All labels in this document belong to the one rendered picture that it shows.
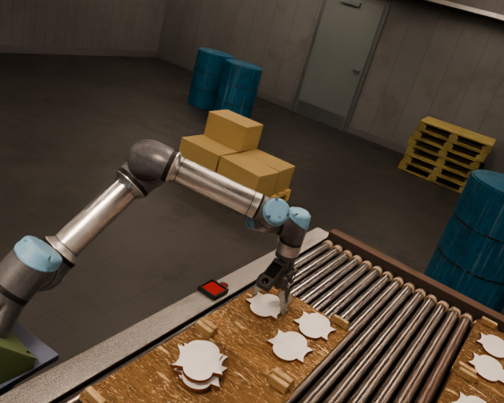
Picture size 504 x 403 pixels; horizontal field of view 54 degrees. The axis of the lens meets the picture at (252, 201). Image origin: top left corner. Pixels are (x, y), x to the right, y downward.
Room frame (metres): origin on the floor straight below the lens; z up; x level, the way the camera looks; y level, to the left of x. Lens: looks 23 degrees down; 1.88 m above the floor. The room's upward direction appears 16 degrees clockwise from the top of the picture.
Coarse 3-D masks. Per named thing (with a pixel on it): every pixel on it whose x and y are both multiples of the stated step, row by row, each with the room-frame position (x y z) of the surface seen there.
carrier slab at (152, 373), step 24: (192, 336) 1.14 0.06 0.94; (144, 360) 1.00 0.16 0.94; (168, 360) 1.02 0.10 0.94; (240, 360) 1.10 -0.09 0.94; (96, 384) 0.88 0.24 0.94; (120, 384) 0.90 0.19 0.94; (144, 384) 0.92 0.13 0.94; (168, 384) 0.94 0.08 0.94; (240, 384) 1.01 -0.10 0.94; (264, 384) 1.04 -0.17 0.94
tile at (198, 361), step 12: (180, 348) 1.03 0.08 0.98; (192, 348) 1.04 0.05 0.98; (204, 348) 1.05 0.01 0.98; (180, 360) 0.99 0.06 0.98; (192, 360) 1.00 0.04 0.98; (204, 360) 1.01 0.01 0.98; (216, 360) 1.02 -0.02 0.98; (192, 372) 0.96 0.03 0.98; (204, 372) 0.97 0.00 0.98; (216, 372) 0.98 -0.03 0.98
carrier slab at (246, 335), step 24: (216, 312) 1.28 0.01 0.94; (240, 312) 1.32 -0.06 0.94; (288, 312) 1.39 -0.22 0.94; (312, 312) 1.43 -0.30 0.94; (216, 336) 1.17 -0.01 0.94; (240, 336) 1.20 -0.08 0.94; (264, 336) 1.23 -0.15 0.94; (336, 336) 1.34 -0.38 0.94; (264, 360) 1.13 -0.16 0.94; (312, 360) 1.19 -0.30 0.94
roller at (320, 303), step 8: (360, 264) 1.95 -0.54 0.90; (368, 264) 1.94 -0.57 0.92; (352, 272) 1.83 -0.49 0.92; (360, 272) 1.85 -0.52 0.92; (344, 280) 1.74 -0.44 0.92; (352, 280) 1.77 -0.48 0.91; (336, 288) 1.66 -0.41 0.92; (344, 288) 1.70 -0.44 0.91; (328, 296) 1.59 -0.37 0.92; (336, 296) 1.63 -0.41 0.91; (312, 304) 1.51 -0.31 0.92; (320, 304) 1.52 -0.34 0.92; (328, 304) 1.57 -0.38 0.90
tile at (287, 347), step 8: (280, 336) 1.24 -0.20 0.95; (288, 336) 1.25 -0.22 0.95; (296, 336) 1.26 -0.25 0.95; (272, 344) 1.20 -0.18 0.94; (280, 344) 1.20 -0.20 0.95; (288, 344) 1.21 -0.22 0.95; (296, 344) 1.22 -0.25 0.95; (304, 344) 1.23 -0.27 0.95; (272, 352) 1.17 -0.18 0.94; (280, 352) 1.17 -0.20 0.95; (288, 352) 1.18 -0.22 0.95; (296, 352) 1.19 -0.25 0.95; (304, 352) 1.20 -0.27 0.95; (312, 352) 1.22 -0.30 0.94; (280, 360) 1.14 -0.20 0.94; (288, 360) 1.14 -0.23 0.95; (296, 360) 1.16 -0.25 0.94
